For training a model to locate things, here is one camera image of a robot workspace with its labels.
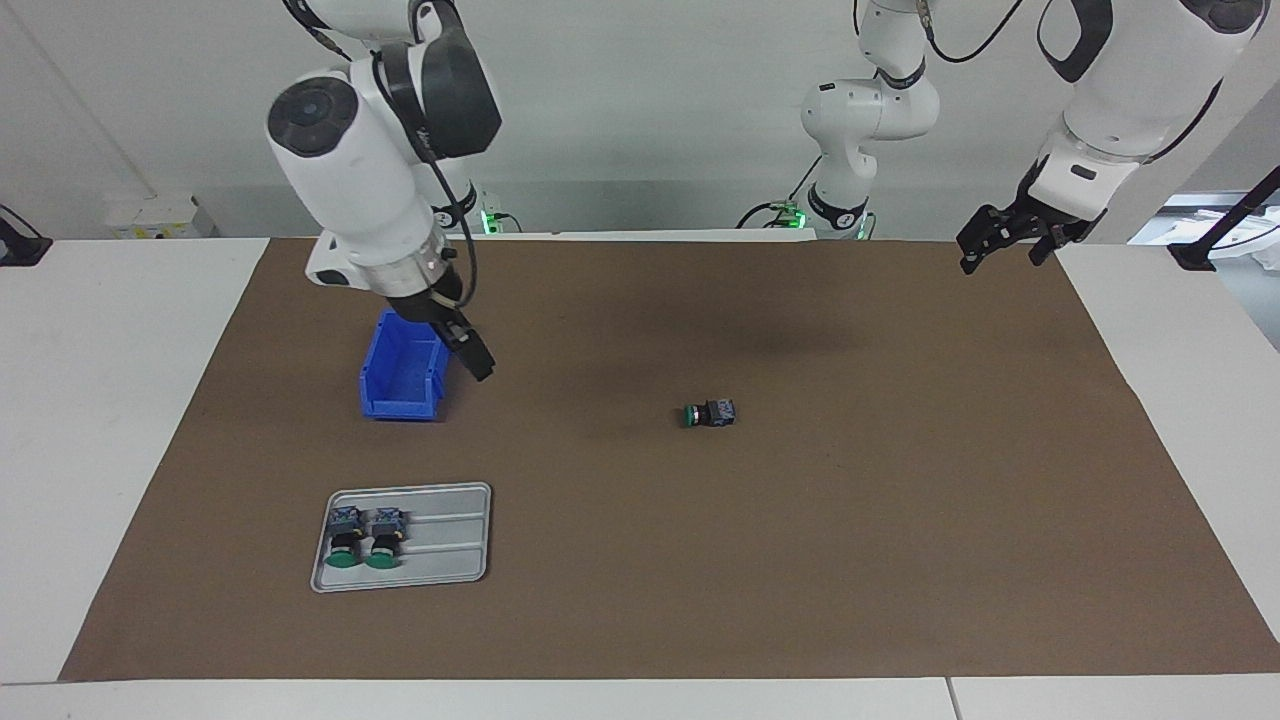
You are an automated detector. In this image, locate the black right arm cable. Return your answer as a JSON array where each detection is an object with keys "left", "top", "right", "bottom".
[{"left": 425, "top": 160, "right": 479, "bottom": 306}]

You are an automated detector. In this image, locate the white cardboard box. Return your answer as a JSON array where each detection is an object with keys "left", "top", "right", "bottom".
[{"left": 104, "top": 194, "right": 217, "bottom": 240}]

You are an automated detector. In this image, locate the brown paper table mat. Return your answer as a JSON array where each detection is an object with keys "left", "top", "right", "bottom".
[{"left": 58, "top": 237, "right": 1280, "bottom": 683}]

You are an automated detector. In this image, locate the grey metal tray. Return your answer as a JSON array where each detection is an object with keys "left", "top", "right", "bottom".
[{"left": 309, "top": 482, "right": 493, "bottom": 594}]

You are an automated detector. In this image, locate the black table clamp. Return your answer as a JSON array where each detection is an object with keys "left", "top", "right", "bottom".
[{"left": 0, "top": 204, "right": 54, "bottom": 267}]

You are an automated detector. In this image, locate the black camera stand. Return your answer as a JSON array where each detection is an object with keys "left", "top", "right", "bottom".
[{"left": 1167, "top": 165, "right": 1280, "bottom": 273}]

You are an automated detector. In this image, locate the black left base cable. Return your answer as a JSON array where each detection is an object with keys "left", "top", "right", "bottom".
[{"left": 736, "top": 155, "right": 823, "bottom": 230}]

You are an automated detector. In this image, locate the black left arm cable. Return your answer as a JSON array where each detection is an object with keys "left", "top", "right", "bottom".
[{"left": 920, "top": 0, "right": 1026, "bottom": 67}]

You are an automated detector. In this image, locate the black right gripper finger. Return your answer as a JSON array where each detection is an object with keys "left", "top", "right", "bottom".
[{"left": 450, "top": 322, "right": 496, "bottom": 383}]

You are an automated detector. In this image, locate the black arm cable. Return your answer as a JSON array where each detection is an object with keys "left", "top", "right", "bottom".
[
  {"left": 425, "top": 160, "right": 479, "bottom": 306},
  {"left": 920, "top": 0, "right": 1026, "bottom": 67}
]

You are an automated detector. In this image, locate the green push button switch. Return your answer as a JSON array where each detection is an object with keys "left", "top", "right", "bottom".
[
  {"left": 364, "top": 507, "right": 407, "bottom": 571},
  {"left": 326, "top": 505, "right": 364, "bottom": 570},
  {"left": 682, "top": 397, "right": 740, "bottom": 431}
]

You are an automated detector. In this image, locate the blue plastic storage bin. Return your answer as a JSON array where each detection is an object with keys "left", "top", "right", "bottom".
[{"left": 358, "top": 308, "right": 457, "bottom": 423}]

